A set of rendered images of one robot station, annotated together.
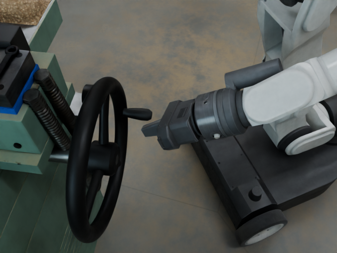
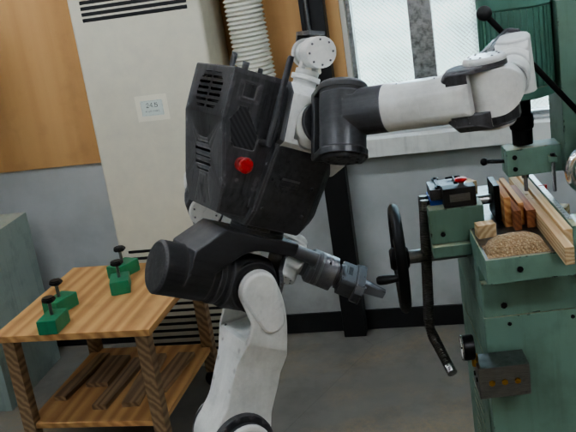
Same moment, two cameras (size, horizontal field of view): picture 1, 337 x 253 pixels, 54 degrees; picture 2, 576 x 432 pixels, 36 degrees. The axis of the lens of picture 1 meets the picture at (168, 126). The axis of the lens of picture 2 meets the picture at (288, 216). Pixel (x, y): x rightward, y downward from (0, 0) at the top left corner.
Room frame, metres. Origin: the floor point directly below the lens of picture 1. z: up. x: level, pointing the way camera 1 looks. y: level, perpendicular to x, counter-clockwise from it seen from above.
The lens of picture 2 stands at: (2.48, -0.28, 1.62)
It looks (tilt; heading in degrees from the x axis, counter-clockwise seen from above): 16 degrees down; 177
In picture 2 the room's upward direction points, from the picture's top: 9 degrees counter-clockwise
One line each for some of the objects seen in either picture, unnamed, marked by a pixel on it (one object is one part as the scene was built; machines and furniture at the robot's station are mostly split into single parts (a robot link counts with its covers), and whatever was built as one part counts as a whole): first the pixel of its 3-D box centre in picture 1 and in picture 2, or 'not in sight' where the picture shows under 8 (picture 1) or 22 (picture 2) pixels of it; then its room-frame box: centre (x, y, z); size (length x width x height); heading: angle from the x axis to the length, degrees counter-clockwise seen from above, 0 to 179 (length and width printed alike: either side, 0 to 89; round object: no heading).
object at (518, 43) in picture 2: not in sight; (514, 59); (0.73, 0.32, 1.35); 0.13 x 0.07 x 0.09; 156
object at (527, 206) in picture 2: not in sight; (521, 205); (0.37, 0.43, 0.92); 0.23 x 0.02 x 0.04; 172
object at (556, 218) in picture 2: not in sight; (537, 201); (0.38, 0.47, 0.92); 0.60 x 0.02 x 0.05; 172
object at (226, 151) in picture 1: (283, 139); not in sight; (0.74, -0.47, 0.19); 0.64 x 0.52 x 0.33; 112
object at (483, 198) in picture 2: not in sight; (482, 199); (0.36, 0.33, 0.95); 0.09 x 0.07 x 0.09; 172
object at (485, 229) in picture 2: not in sight; (485, 229); (0.49, 0.30, 0.92); 0.04 x 0.04 x 0.03; 87
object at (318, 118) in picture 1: (296, 124); not in sight; (0.75, -0.50, 0.28); 0.21 x 0.20 x 0.13; 112
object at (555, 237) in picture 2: not in sight; (537, 214); (0.46, 0.44, 0.92); 0.60 x 0.02 x 0.04; 172
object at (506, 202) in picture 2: not in sight; (501, 203); (0.38, 0.38, 0.94); 0.16 x 0.02 x 0.08; 172
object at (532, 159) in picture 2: not in sight; (532, 160); (0.35, 0.47, 1.03); 0.14 x 0.07 x 0.09; 82
